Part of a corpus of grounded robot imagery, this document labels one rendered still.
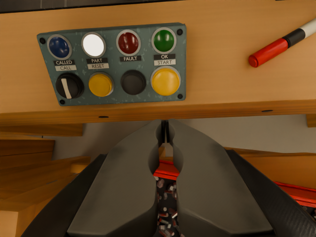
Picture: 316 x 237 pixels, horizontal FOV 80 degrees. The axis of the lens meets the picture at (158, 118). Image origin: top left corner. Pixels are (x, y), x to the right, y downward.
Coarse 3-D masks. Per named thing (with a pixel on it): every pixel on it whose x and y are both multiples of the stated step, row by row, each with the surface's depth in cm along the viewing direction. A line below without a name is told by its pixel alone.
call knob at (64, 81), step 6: (60, 78) 20; (66, 78) 20; (72, 78) 20; (60, 84) 20; (66, 84) 20; (72, 84) 20; (78, 84) 20; (60, 90) 20; (66, 90) 20; (72, 90) 20; (78, 90) 20; (66, 96) 20; (72, 96) 21
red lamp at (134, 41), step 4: (128, 32) 18; (120, 36) 18; (124, 36) 18; (128, 36) 18; (132, 36) 18; (120, 40) 18; (124, 40) 18; (128, 40) 18; (132, 40) 18; (136, 40) 18; (120, 44) 19; (124, 44) 19; (128, 44) 18; (132, 44) 19; (136, 44) 19; (120, 48) 19; (124, 48) 19; (128, 48) 19; (132, 48) 19; (136, 48) 19; (124, 52) 19; (128, 52) 19; (132, 52) 19
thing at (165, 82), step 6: (156, 72) 19; (162, 72) 19; (168, 72) 19; (174, 72) 19; (156, 78) 19; (162, 78) 19; (168, 78) 19; (174, 78) 19; (156, 84) 20; (162, 84) 20; (168, 84) 20; (174, 84) 20; (156, 90) 20; (162, 90) 20; (168, 90) 20; (174, 90) 20
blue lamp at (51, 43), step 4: (52, 40) 19; (56, 40) 19; (60, 40) 19; (64, 40) 19; (52, 44) 19; (56, 44) 19; (60, 44) 19; (64, 44) 19; (52, 48) 19; (56, 48) 19; (60, 48) 19; (64, 48) 19; (68, 48) 19; (52, 52) 19; (56, 52) 19; (60, 52) 19; (64, 52) 19; (68, 52) 19; (56, 56) 19; (60, 56) 19; (64, 56) 19
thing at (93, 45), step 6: (90, 36) 18; (96, 36) 18; (84, 42) 19; (90, 42) 19; (96, 42) 19; (102, 42) 19; (90, 48) 19; (96, 48) 19; (102, 48) 19; (90, 54) 19; (96, 54) 19
